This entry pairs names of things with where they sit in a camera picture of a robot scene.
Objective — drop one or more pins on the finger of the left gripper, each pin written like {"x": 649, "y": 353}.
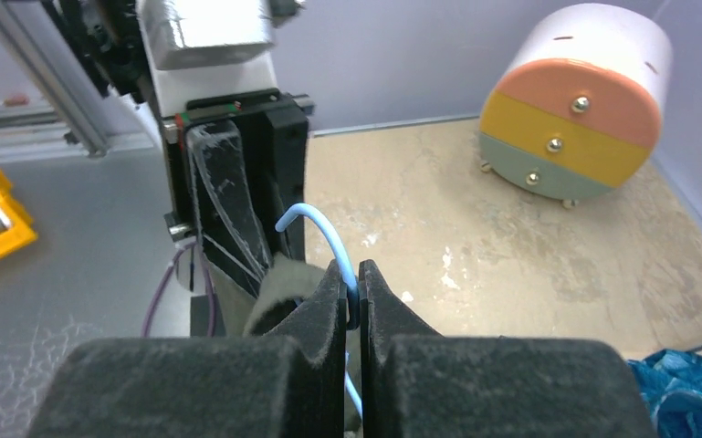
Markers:
{"x": 231, "y": 235}

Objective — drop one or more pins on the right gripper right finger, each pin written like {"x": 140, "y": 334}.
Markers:
{"x": 417, "y": 382}

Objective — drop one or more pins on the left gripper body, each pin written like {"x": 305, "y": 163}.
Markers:
{"x": 274, "y": 129}

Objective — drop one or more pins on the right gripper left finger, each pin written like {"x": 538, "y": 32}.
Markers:
{"x": 288, "y": 382}

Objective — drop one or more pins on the olive green shorts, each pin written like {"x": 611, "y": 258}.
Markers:
{"x": 285, "y": 284}

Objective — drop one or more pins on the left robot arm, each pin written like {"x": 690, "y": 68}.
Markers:
{"x": 106, "y": 37}

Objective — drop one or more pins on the blue patterned shorts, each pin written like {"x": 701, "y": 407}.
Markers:
{"x": 670, "y": 383}

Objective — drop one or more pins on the round pastel drawer box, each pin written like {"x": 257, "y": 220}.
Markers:
{"x": 580, "y": 108}

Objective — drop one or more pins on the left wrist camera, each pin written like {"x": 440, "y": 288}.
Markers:
{"x": 183, "y": 34}

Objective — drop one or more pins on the aluminium frame profile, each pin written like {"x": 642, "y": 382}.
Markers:
{"x": 99, "y": 124}

